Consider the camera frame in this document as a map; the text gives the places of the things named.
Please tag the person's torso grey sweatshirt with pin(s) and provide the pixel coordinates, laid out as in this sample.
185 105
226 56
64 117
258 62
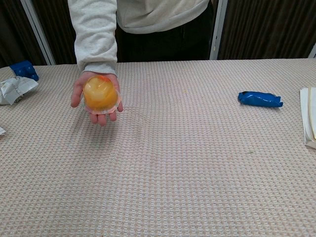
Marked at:
160 14

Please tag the blue plastic block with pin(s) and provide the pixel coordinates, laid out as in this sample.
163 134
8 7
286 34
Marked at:
23 70

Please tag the person's bare right hand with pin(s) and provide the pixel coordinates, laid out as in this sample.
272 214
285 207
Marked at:
76 95

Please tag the grey sweatshirt sleeve forearm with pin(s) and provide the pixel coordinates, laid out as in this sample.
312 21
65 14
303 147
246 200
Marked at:
96 37

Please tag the yellow orange round toy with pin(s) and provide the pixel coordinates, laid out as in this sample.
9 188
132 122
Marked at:
98 93

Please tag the white paper stack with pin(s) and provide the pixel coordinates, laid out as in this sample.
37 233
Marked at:
309 116

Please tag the dark pleated curtain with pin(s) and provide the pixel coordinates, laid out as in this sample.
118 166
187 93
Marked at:
266 27
59 32
12 29

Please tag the blue wrapped snack bar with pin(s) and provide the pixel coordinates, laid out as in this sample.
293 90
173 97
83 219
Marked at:
259 99

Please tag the silver crumpled snack bag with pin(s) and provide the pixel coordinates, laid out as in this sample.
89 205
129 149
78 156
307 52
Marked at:
14 89

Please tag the grey metal frame post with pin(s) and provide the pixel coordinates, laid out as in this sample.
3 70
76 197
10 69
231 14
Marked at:
218 27
39 32
313 52

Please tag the beige woven tablecloth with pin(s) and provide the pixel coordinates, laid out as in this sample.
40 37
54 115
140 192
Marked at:
172 160

